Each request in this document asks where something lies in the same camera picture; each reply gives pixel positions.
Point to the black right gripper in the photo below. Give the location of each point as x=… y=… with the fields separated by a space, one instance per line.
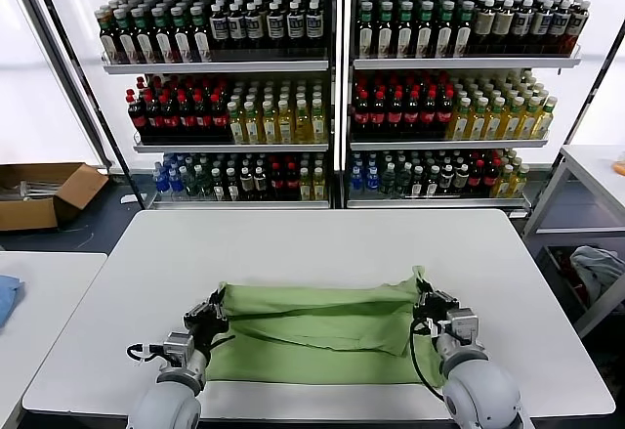
x=432 y=319

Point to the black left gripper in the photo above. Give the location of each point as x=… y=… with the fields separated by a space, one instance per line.
x=207 y=331

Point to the light green polo shirt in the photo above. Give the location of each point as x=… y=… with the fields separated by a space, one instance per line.
x=317 y=321

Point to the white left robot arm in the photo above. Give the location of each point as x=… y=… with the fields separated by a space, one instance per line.
x=171 y=399

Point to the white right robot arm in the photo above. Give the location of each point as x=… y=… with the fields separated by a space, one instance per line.
x=478 y=390

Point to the dark green drink bottle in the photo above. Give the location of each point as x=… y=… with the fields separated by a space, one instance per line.
x=388 y=181
x=417 y=183
x=432 y=183
x=403 y=181

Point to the small dark bottle black-white label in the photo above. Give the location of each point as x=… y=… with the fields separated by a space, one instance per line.
x=446 y=179
x=461 y=179

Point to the dark drink bottle white cap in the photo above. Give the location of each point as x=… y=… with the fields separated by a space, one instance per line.
x=216 y=185
x=231 y=185

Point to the black storage crate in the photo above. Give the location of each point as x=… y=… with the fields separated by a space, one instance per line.
x=554 y=272

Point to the clear green water bottle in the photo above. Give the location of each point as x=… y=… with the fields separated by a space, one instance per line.
x=200 y=183
x=187 y=183

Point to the small red cap cola bottle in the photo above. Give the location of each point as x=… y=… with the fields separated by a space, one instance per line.
x=275 y=183
x=476 y=179
x=290 y=183
x=490 y=179

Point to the small dark bottle beige label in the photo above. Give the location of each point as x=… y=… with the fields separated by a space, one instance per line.
x=245 y=183
x=260 y=183

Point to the blue water bottle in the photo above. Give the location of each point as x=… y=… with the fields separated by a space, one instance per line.
x=372 y=181
x=160 y=183
x=357 y=181
x=173 y=183

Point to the small yellow juice bottle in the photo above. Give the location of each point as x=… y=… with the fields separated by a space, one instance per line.
x=304 y=185
x=520 y=184
x=505 y=184
x=318 y=185

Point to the white paper scrap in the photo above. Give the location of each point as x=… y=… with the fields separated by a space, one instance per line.
x=128 y=198

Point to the red item in crate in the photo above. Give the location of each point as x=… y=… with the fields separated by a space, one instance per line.
x=571 y=265

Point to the grey crumpled cloth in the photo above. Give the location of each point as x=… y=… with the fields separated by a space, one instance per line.
x=598 y=268

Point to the black slanted pole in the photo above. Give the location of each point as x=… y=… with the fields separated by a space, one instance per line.
x=119 y=154
x=583 y=105

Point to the brown cardboard box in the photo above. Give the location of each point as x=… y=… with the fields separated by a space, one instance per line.
x=73 y=188

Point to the blue folded cloth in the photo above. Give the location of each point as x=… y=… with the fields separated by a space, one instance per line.
x=10 y=297

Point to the grey metal side table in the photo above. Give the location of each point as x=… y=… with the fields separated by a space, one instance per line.
x=586 y=167

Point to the wrapped grey metal parts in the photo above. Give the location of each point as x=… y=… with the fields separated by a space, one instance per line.
x=33 y=187

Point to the small orange object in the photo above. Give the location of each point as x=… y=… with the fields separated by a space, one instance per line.
x=621 y=166

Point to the grey metal shelf unit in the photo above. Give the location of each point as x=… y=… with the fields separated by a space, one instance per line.
x=220 y=66
x=464 y=62

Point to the dark tea bottle white label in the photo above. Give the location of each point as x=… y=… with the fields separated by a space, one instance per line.
x=182 y=41
x=200 y=41
x=425 y=32
x=445 y=32
x=463 y=32
x=127 y=41
x=144 y=41
x=405 y=32
x=364 y=32
x=385 y=32
x=109 y=41
x=163 y=41

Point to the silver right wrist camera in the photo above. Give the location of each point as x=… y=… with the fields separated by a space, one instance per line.
x=461 y=324

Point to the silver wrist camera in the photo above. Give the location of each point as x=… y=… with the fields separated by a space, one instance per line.
x=461 y=324
x=178 y=346

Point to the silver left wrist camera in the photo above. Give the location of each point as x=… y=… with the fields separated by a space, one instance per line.
x=178 y=346

